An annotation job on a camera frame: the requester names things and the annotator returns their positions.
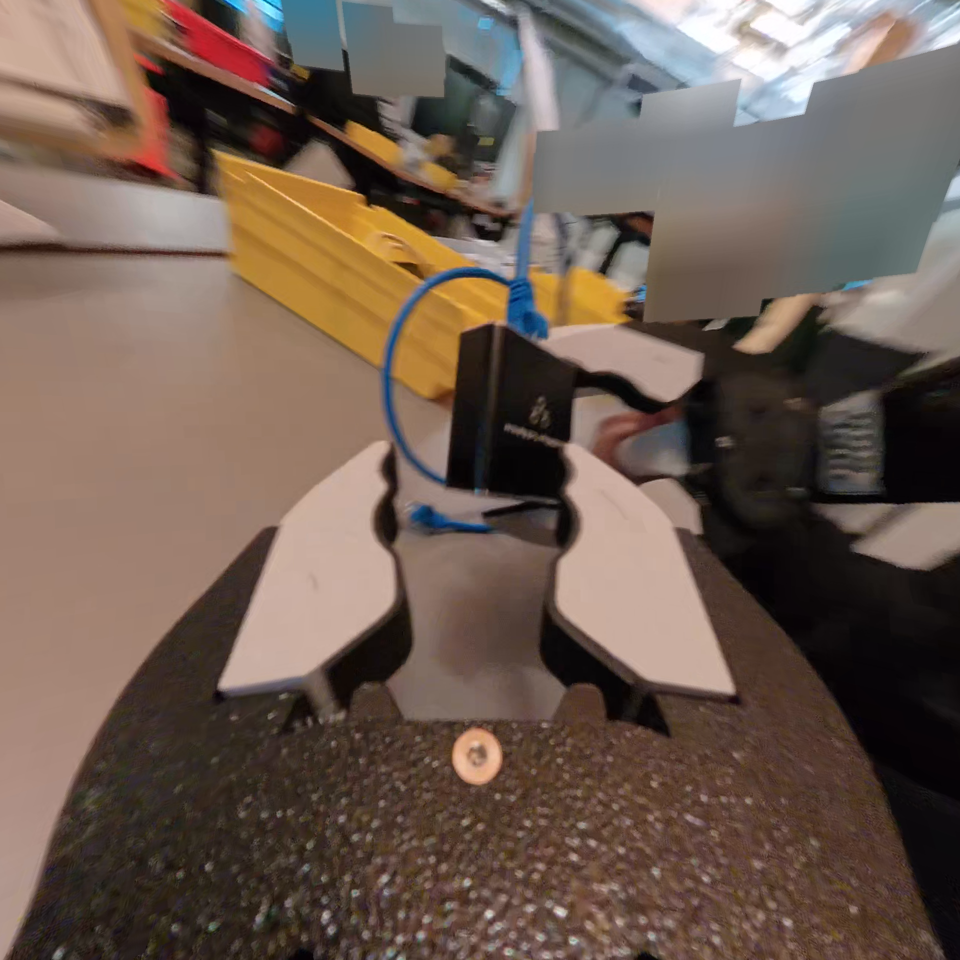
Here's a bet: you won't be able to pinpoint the grey desk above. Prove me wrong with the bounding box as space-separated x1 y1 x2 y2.
0 161 714 924

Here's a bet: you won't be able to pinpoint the yellow plastic bin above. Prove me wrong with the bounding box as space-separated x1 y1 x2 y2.
213 150 631 399

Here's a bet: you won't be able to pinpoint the person's black printed sweatshirt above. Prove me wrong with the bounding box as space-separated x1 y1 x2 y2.
697 300 960 796

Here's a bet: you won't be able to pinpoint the black network splitter box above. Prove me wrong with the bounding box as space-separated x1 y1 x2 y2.
446 324 582 500

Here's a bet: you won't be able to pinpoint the red plastic bin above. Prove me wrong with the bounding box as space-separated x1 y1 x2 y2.
161 0 275 87

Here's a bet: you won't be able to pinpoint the wooden document stand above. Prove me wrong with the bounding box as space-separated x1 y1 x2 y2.
0 0 151 162

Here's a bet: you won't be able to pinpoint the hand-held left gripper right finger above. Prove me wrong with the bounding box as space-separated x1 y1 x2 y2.
541 442 738 702

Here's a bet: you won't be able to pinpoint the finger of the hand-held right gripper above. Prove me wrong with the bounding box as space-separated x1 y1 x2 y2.
547 326 706 414
637 478 705 535

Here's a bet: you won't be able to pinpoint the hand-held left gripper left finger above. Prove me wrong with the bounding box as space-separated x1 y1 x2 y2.
216 441 414 699

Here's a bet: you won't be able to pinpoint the person's right hand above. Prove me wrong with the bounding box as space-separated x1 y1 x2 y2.
596 408 665 460

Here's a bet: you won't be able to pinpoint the blue network cable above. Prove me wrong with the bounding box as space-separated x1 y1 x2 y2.
382 198 552 535

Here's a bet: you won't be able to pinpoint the printed instruction sheets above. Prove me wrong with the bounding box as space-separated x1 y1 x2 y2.
0 0 121 106

